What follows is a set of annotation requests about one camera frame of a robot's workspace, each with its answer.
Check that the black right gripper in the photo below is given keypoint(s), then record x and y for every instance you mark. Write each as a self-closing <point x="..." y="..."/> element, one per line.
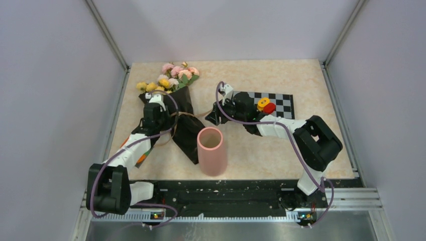
<point x="214" y="116"/>

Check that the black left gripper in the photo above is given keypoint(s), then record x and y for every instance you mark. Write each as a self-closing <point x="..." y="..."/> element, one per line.
<point x="169" y="124"/>

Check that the flower bouquet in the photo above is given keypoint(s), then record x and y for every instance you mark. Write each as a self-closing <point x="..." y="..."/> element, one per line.
<point x="175" y="80"/>

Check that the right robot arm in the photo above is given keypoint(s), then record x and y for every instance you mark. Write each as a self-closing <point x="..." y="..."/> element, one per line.
<point x="315" y="144"/>

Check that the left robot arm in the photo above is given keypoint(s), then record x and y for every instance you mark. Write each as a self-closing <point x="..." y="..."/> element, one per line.
<point x="108" y="187"/>

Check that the pink vase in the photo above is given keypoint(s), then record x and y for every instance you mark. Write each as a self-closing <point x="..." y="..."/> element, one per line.
<point x="212" y="151"/>

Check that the yellow toy block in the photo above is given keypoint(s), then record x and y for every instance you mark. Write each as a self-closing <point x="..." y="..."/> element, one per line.
<point x="262" y="103"/>

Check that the red toy block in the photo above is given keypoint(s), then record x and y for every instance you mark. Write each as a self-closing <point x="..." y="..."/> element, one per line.
<point x="269" y="108"/>

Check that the black white chessboard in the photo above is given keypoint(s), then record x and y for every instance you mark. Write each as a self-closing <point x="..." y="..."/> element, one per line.
<point x="284" y="104"/>

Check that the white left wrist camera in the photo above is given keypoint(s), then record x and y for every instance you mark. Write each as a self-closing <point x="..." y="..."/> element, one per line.
<point x="157" y="99"/>

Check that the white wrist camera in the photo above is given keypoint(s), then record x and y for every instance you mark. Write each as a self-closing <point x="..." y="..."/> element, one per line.
<point x="157" y="99"/>
<point x="226" y="91"/>

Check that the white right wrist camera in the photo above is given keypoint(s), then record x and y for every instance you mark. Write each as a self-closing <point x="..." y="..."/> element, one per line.
<point x="226" y="91"/>

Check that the orange ring toy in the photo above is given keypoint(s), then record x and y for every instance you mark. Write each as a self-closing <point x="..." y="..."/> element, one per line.
<point x="134" y="150"/>

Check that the aluminium frame rail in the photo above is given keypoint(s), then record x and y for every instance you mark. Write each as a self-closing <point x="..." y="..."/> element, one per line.
<point x="107" y="34"/>

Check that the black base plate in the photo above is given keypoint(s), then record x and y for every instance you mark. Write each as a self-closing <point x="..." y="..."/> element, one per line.
<point x="234" y="198"/>

